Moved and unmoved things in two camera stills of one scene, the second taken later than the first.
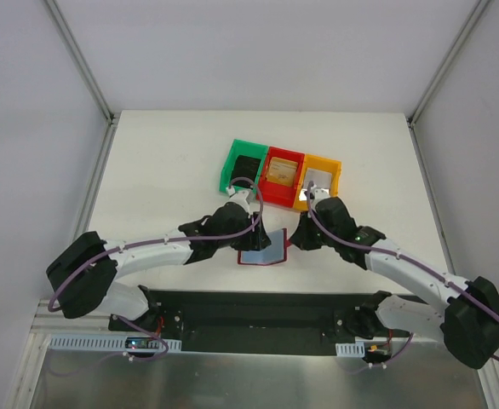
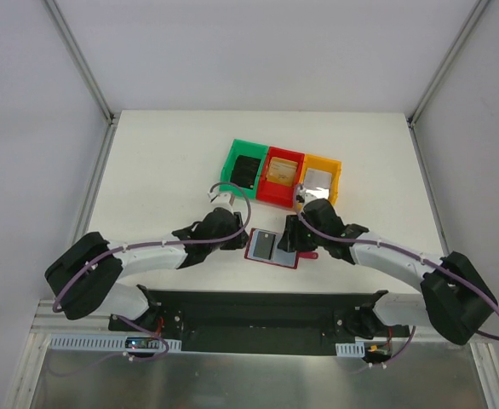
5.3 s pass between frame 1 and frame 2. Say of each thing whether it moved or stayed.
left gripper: moved
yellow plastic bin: stayed
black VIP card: stayed
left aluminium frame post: stayed
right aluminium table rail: stayed
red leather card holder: moved
